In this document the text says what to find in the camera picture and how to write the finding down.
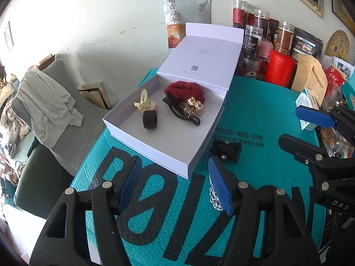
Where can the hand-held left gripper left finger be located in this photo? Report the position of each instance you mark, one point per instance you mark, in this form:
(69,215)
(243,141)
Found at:
(130,183)

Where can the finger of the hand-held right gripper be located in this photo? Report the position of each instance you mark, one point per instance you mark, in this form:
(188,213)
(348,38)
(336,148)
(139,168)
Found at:
(299,144)
(314,116)

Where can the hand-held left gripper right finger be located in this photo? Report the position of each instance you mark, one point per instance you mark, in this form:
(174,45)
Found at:
(219,183)

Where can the black white checkered bow clip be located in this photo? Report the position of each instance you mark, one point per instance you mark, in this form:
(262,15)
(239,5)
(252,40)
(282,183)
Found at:
(213,198)

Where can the small black claw clip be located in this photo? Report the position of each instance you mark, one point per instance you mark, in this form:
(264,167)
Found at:
(224,148)

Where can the cream hair clip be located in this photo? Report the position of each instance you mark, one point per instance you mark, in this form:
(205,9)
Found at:
(142,102)

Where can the black claw clip with flowers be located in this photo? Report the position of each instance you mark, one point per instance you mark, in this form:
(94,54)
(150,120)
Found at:
(173,107)

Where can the white cardboard box with lid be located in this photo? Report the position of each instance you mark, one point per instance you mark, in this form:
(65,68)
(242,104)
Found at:
(205,61)

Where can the white blue medicine box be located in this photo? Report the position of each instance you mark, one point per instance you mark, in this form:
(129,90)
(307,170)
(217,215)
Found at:
(307,98)

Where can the clear plastic bag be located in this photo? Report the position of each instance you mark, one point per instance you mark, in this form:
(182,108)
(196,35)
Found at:
(338,144)

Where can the teal printed carton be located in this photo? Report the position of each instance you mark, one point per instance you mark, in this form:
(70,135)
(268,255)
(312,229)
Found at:
(349,94)

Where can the yellow paper bag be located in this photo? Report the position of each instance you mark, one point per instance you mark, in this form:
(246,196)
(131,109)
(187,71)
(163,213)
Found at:
(309,74)

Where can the red snack packet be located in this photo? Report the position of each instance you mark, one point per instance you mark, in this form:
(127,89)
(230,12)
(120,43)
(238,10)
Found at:
(334,77)

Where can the teal mat with black letters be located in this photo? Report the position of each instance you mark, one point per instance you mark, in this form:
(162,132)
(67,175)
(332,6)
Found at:
(263,171)

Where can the white printed card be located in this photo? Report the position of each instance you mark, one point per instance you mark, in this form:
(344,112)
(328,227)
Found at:
(344,66)

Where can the red bottle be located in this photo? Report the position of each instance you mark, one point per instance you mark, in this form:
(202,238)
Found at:
(278,69)

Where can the grey office chair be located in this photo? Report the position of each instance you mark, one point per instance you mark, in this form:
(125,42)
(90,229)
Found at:
(86,133)

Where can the black printed bag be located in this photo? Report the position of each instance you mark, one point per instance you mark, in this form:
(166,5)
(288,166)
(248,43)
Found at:
(307,43)

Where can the round woven fan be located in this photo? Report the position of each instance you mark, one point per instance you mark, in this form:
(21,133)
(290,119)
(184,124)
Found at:
(337,44)

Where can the short jar with black label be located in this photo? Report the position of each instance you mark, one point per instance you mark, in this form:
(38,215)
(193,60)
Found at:
(249,66)

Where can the pink bottle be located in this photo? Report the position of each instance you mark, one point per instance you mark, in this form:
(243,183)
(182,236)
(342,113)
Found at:
(265,50)

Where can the clear jar with brown contents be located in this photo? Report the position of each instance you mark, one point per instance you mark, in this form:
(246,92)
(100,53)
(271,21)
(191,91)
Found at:
(284,37)

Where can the dark green armchair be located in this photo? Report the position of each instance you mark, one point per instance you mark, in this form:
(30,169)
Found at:
(36,183)

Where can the leaning wooden framed picture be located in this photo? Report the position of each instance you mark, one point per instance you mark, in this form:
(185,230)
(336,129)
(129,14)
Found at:
(93,94)

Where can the clear jar with black label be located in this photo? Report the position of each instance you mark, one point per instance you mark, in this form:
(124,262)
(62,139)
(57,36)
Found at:
(253,38)

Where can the red fuzzy scrunchie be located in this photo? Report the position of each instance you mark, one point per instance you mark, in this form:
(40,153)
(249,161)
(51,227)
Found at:
(180,88)

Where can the clear jar with dark contents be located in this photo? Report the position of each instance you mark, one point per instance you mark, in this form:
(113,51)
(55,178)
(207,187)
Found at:
(261,20)

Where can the grey garment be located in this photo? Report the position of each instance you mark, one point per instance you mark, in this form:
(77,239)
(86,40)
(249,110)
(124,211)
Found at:
(44,102)

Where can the clear jar with red contents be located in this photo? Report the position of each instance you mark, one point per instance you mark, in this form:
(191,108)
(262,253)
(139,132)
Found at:
(240,12)

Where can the pile of clothes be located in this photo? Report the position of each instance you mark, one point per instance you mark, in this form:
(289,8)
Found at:
(11,110)

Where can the brown cardboard box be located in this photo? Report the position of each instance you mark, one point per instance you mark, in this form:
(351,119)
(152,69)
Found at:
(45,61)

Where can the grey standing pouch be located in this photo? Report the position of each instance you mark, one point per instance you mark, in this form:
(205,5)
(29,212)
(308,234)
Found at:
(191,8)

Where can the dark framed wall picture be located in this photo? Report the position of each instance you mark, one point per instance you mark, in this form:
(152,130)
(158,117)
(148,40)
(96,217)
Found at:
(342,8)

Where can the small dark wall picture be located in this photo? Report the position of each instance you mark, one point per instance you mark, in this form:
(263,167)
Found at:
(9,36)

